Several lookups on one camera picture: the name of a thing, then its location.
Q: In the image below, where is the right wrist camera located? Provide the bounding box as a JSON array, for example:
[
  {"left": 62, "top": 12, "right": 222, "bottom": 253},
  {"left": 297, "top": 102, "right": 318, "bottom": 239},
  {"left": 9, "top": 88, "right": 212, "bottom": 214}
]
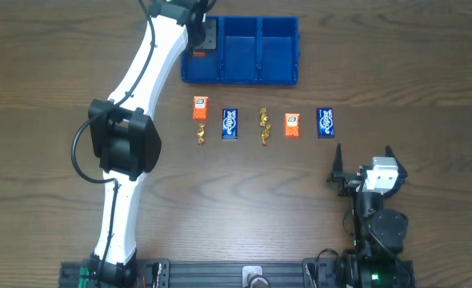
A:
[{"left": 359, "top": 156, "right": 400, "bottom": 195}]

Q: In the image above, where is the mounting rail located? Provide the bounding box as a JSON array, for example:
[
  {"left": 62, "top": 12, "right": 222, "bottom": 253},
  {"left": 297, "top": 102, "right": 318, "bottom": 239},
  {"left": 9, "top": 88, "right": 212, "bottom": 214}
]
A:
[{"left": 58, "top": 258, "right": 416, "bottom": 288}]

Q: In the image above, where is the blue candy pack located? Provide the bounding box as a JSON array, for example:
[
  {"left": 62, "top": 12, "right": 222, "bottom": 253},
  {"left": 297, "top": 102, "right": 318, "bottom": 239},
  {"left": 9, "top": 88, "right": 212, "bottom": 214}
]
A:
[
  {"left": 316, "top": 107, "right": 335, "bottom": 140},
  {"left": 221, "top": 108, "right": 239, "bottom": 141}
]

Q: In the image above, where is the orange candy box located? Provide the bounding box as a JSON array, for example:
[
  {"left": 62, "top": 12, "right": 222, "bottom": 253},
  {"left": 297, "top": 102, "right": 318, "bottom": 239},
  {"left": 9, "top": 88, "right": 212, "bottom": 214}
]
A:
[
  {"left": 192, "top": 95, "right": 210, "bottom": 122},
  {"left": 284, "top": 113, "right": 301, "bottom": 139}
]

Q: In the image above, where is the blue tray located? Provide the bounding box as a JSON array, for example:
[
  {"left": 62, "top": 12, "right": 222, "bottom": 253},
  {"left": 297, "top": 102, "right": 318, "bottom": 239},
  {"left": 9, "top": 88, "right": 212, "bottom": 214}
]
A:
[{"left": 180, "top": 14, "right": 301, "bottom": 86}]

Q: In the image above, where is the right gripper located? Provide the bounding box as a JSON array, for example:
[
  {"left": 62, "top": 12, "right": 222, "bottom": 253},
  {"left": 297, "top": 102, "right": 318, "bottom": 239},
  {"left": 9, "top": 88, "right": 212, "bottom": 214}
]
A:
[{"left": 326, "top": 142, "right": 409, "bottom": 200}]

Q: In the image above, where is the black cable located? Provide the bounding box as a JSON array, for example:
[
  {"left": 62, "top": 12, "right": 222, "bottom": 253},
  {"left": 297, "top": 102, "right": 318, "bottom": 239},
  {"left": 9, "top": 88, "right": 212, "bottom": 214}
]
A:
[
  {"left": 70, "top": 0, "right": 158, "bottom": 186},
  {"left": 314, "top": 175, "right": 415, "bottom": 287}
]

